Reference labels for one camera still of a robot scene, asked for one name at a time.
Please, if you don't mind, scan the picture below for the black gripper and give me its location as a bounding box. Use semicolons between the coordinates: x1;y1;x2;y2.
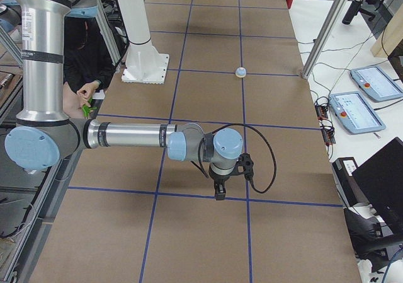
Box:
208;169;236;200

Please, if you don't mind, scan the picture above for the light blue call bell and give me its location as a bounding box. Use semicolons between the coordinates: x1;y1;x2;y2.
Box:
235;67;247;78

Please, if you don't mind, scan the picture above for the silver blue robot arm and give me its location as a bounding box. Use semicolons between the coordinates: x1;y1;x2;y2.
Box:
4;0;251;200

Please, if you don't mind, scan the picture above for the small electronics board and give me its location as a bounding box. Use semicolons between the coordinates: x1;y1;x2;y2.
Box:
315;104;336;147

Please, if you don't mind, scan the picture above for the black computer box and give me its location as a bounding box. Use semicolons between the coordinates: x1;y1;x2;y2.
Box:
332;157;369;207

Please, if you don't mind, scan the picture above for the green handheld object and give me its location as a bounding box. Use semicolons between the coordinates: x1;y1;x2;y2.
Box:
81;98;97;119

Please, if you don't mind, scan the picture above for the near teach pendant tablet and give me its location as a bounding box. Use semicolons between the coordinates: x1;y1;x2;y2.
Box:
329;91;386;134

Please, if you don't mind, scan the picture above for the teach pendant tablet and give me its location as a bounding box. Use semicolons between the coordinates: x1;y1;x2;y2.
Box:
350;66;402;102
329;91;386;134

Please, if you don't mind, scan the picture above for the black laptop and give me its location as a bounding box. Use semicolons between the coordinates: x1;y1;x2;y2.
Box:
353;137;402;233

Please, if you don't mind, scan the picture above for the seated person in black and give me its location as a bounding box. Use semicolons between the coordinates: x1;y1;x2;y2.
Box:
63;17;115;118

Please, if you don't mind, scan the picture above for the far teach pendant tablet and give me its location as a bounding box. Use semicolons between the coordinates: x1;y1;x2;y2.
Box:
350;66;402;102

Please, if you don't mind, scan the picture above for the black water bottle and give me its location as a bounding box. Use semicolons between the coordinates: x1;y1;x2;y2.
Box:
342;0;363;25

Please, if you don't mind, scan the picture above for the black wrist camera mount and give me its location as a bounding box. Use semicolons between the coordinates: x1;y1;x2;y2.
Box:
231;153;254;182

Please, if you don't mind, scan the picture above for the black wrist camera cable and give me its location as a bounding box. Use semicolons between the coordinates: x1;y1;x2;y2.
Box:
191;124;277;193

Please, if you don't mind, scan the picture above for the white camera stand pedestal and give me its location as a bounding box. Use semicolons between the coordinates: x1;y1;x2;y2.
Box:
117;0;169;84

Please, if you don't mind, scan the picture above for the aluminium frame post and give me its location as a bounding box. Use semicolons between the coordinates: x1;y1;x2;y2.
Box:
301;0;347;79

